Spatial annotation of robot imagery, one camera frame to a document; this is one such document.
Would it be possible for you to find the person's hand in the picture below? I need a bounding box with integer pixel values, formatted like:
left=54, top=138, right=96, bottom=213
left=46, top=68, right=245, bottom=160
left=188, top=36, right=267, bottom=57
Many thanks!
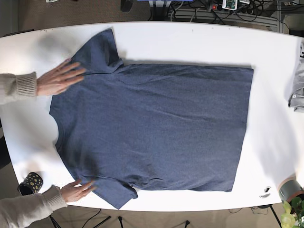
left=36, top=59, right=86, bottom=96

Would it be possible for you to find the light grey T-shirt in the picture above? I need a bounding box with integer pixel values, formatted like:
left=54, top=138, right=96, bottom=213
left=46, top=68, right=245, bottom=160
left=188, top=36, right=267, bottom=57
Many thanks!
left=288, top=40, right=304, bottom=113

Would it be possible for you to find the person's second hand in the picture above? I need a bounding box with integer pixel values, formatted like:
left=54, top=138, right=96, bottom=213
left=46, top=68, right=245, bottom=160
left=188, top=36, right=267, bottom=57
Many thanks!
left=60, top=180, right=96, bottom=203

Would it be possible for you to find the grey plant pot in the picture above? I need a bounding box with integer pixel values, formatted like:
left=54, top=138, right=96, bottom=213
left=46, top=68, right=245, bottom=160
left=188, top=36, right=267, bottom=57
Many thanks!
left=278, top=178, right=304, bottom=203

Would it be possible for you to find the beige sleeve forearm upper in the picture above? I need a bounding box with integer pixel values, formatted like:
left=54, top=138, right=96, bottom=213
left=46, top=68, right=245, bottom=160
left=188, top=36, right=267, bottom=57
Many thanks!
left=0, top=72, right=37, bottom=105

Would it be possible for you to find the black gold-dotted cup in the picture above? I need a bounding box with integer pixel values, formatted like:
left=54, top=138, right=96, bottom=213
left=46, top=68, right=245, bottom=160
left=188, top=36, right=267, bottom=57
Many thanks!
left=17, top=172, right=43, bottom=196

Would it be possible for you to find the beige sleeve forearm lower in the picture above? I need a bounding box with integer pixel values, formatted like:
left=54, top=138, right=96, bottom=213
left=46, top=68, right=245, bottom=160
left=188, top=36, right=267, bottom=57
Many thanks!
left=0, top=185, right=67, bottom=228

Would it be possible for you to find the navy blue T-shirt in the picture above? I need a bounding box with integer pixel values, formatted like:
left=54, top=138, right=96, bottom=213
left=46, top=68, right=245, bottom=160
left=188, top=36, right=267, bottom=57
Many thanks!
left=49, top=29, right=254, bottom=209

